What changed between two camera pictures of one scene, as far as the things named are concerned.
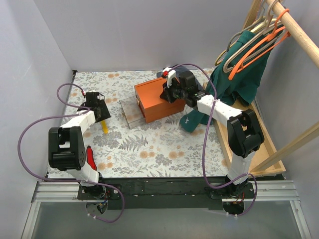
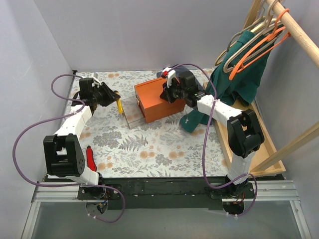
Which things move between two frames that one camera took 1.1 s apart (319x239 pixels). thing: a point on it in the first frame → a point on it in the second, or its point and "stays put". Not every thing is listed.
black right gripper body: x=165 y=93 stays put
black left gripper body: x=102 y=113 → x=107 y=93
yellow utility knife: x=104 y=127 → x=119 y=105
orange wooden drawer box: x=152 y=105 stays put
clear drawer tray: x=133 y=111 stays put
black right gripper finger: x=167 y=93 stays put
